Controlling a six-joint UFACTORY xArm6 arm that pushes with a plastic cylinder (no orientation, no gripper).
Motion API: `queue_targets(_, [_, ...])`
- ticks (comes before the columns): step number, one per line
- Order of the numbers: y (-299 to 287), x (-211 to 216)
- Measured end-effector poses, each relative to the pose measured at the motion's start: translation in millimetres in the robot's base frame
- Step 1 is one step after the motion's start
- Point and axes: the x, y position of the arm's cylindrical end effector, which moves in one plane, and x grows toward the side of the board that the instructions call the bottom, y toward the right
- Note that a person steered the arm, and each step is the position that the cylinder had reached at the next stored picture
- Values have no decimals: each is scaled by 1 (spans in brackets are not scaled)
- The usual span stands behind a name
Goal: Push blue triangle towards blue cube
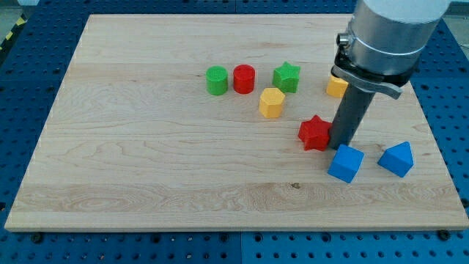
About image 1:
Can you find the red wooden cylinder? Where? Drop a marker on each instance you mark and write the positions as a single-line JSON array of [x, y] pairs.
[[244, 79]]

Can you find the blue wooden cube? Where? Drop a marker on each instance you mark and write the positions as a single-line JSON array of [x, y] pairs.
[[346, 163]]

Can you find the green wooden star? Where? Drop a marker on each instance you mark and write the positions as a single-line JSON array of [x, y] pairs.
[[286, 77]]

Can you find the light wooden board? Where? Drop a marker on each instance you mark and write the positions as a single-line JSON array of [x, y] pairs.
[[134, 141]]

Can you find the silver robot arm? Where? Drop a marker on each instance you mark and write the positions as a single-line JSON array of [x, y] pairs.
[[383, 41]]

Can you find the red wooden star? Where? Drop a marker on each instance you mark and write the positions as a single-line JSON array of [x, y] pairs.
[[314, 134]]

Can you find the yellow wooden hexagon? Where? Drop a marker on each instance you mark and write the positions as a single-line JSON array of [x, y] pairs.
[[271, 102]]

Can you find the green wooden cylinder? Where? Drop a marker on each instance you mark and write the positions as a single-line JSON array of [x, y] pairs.
[[216, 80]]

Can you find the blue wooden triangle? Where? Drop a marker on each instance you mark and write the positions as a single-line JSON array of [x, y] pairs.
[[398, 159]]

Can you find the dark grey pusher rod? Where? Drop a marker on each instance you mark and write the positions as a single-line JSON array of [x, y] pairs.
[[349, 115]]

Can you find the yellow wooden block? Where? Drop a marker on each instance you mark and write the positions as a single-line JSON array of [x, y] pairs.
[[336, 87]]

